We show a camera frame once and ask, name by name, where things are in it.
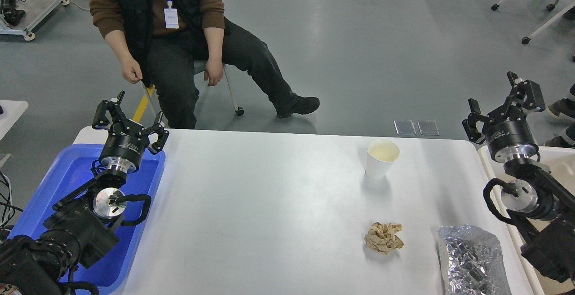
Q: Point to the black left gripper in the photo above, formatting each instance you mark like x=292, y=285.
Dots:
x=124, y=147

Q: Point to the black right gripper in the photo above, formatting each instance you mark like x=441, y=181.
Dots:
x=511, y=138

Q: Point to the white paper cup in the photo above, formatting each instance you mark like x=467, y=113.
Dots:
x=381, y=155

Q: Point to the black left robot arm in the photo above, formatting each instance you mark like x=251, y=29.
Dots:
x=81, y=231

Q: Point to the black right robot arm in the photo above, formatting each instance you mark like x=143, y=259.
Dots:
x=534, y=202

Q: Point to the black shoes at right edge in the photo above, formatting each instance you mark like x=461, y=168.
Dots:
x=563, y=111

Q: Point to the right floor plate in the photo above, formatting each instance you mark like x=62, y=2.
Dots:
x=428, y=128

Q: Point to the floor plate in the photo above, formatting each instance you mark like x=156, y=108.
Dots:
x=405, y=127
x=428, y=128

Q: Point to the left floor plate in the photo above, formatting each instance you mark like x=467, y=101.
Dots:
x=405, y=127

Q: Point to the seated person brown sweater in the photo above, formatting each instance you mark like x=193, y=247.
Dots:
x=158, y=41

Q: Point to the white side table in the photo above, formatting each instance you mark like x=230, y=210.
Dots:
x=11, y=113

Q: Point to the blue plastic bin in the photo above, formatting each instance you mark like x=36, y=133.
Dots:
x=73, y=168

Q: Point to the silver foil bag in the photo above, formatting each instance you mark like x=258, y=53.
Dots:
x=471, y=261

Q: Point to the metal cart with equipment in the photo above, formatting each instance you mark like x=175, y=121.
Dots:
x=20, y=17

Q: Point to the crumpled brown paper ball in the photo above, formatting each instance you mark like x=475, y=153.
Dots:
x=382, y=238

